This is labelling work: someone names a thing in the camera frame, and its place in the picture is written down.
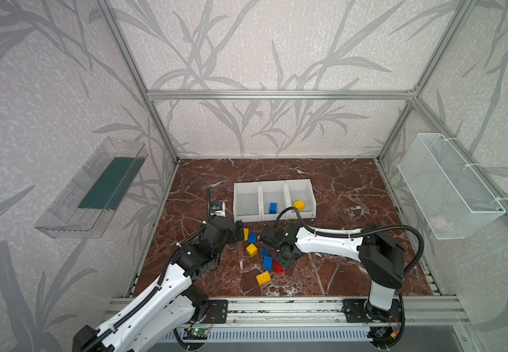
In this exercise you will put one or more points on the dark blue upturned lego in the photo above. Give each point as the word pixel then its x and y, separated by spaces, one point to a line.
pixel 264 252

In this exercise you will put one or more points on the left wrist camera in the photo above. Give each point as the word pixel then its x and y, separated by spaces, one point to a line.
pixel 217 208

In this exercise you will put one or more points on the white right bin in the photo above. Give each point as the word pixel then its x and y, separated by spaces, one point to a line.
pixel 302 191

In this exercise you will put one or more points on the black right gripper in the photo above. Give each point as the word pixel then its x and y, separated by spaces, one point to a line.
pixel 282 265

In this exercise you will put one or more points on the clear plastic wall tray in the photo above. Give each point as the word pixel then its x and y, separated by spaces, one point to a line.
pixel 87 205

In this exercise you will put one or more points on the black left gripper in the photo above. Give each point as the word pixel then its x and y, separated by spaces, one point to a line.
pixel 231 231

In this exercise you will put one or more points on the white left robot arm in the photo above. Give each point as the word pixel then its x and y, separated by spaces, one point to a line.
pixel 171 300

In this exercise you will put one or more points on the yellow long lego brick front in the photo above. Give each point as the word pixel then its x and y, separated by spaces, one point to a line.
pixel 263 278

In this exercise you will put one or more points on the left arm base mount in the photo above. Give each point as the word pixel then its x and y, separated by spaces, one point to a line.
pixel 207 311

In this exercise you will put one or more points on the white wire mesh basket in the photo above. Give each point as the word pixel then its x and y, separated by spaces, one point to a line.
pixel 444 183

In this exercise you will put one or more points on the white middle bin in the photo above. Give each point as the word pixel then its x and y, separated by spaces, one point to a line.
pixel 272 191

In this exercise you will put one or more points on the white bin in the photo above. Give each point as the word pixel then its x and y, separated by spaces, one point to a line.
pixel 302 191
pixel 246 205
pixel 272 191

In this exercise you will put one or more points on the white left bin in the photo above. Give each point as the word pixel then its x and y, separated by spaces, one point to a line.
pixel 246 205

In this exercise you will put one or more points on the yellow tall lego brick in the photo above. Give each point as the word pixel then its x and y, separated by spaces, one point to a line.
pixel 300 205

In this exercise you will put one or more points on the blue lego brick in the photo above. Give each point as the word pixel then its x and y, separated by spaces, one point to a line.
pixel 267 263
pixel 252 238
pixel 272 208

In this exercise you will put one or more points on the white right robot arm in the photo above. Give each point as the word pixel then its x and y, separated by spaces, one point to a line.
pixel 379 253

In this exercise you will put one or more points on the green circuit board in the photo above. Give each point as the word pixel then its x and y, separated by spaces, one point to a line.
pixel 193 334

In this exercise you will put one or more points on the long red lego brick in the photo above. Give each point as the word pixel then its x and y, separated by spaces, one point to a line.
pixel 277 267

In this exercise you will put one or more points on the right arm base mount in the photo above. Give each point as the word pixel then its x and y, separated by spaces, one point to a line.
pixel 361 311

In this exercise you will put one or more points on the yellow square lego brick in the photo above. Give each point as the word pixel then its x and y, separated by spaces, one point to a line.
pixel 252 250

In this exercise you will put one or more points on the aluminium frame rail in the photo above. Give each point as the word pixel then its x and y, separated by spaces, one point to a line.
pixel 264 311

